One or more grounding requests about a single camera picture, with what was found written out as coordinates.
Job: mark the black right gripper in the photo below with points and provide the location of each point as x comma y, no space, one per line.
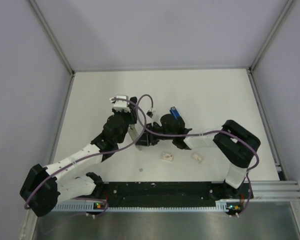
147,139

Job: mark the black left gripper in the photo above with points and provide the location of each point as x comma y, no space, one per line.
133,115

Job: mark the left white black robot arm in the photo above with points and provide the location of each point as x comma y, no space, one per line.
46,186

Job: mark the open white staple box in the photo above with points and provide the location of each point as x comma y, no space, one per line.
199,159

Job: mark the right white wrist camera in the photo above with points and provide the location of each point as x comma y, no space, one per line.
151,113

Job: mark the blue black stapler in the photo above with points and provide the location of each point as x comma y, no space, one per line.
175,114

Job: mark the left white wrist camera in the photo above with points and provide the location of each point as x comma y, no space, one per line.
120,104

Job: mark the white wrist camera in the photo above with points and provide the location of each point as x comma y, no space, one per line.
151,113
120,104

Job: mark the white red staple box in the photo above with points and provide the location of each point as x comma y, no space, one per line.
167,157

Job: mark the grey black stapler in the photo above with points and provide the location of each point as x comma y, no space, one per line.
134,135

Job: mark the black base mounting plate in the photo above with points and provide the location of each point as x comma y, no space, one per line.
169,194

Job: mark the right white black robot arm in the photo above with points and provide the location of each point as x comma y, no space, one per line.
237,143

